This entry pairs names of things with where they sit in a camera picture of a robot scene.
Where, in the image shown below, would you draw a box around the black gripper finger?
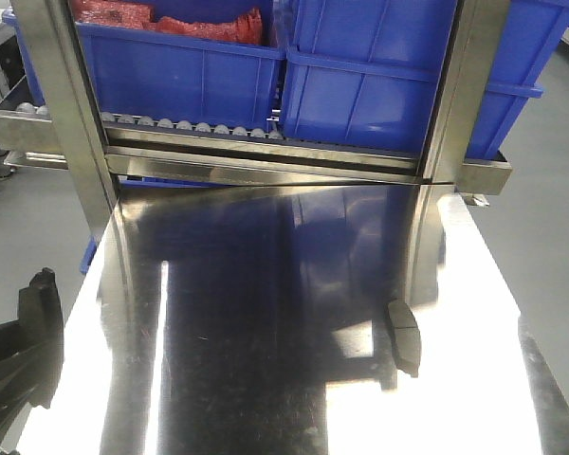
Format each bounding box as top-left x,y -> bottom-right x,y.
0,320 -> 28,361
0,340 -> 63,439

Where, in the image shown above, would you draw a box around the dark brake pad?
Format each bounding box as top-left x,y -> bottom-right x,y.
386,300 -> 422,378
18,267 -> 64,409

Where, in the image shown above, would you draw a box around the grey roller conveyor track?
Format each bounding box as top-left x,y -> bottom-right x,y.
16,102 -> 285,142

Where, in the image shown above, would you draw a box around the left blue plastic bin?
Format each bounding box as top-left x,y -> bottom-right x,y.
2,0 -> 286,134

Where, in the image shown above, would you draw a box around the blue plastic bin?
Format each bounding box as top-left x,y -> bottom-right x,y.
2,0 -> 286,134
274,1 -> 569,159

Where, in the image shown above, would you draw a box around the red bubble wrap bags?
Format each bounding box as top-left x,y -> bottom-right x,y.
70,1 -> 264,46

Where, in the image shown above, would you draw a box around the right blue plastic bin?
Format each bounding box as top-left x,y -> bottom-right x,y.
274,1 -> 569,159

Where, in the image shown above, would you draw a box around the stainless steel rack frame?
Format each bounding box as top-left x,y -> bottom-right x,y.
0,1 -> 511,237

